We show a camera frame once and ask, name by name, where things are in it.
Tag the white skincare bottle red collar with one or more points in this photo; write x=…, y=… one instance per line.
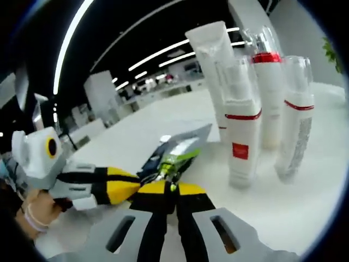
x=268, y=90

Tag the silver skincare sachet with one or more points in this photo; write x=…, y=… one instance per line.
x=191, y=136

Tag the potted plant white pot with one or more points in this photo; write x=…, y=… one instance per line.
x=331, y=53

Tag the white skincare bottle red label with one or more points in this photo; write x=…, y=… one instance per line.
x=242, y=166

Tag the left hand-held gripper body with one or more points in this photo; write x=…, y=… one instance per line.
x=38, y=161

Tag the white skincare tube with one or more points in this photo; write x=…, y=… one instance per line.
x=210, y=54

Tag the white ceiling conduit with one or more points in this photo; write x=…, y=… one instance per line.
x=131, y=30

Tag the person's left hand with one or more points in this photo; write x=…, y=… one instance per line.
x=41, y=204

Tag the green black skincare sachet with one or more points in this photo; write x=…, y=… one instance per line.
x=177, y=162

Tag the long ceiling light strip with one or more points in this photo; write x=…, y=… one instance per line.
x=68, y=46

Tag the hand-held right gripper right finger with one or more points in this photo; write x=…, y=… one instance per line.
x=218, y=234

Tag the white office desk row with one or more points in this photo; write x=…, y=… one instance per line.
x=163, y=92

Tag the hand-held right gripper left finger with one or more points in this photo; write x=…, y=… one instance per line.
x=114, y=234

